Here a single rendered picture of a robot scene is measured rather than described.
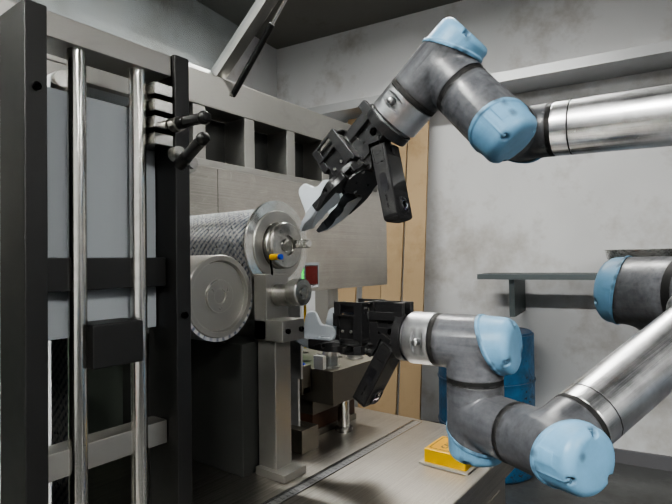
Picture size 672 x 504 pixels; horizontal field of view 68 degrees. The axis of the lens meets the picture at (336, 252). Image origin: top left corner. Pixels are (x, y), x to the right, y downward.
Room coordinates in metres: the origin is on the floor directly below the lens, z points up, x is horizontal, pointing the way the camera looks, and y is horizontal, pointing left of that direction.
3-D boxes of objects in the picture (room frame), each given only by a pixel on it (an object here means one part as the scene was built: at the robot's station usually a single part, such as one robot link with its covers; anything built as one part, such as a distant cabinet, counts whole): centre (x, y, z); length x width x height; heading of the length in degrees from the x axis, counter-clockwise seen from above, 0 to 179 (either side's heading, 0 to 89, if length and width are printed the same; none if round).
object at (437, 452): (0.81, -0.18, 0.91); 0.07 x 0.07 x 0.02; 53
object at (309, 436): (0.95, 0.16, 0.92); 0.28 x 0.04 x 0.04; 53
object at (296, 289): (0.75, 0.06, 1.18); 0.04 x 0.02 x 0.04; 143
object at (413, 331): (0.73, -0.12, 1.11); 0.08 x 0.05 x 0.08; 143
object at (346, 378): (1.07, 0.12, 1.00); 0.40 x 0.16 x 0.06; 53
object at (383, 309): (0.78, -0.06, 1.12); 0.12 x 0.08 x 0.09; 53
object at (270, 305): (0.77, 0.09, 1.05); 0.06 x 0.05 x 0.31; 53
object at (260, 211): (0.82, 0.10, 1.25); 0.15 x 0.01 x 0.15; 143
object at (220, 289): (0.80, 0.27, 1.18); 0.26 x 0.12 x 0.12; 53
